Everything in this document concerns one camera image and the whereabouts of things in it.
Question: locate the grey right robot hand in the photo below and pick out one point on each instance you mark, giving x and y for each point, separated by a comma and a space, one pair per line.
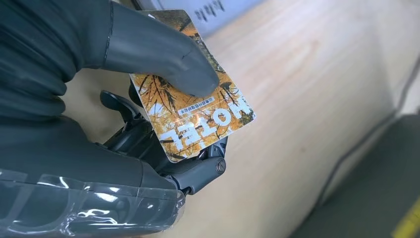
82, 170

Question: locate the yellow floor tape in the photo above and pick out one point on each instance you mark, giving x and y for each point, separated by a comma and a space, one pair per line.
410, 223

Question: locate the grey card reader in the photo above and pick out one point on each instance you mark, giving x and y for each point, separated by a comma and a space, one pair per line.
239, 10

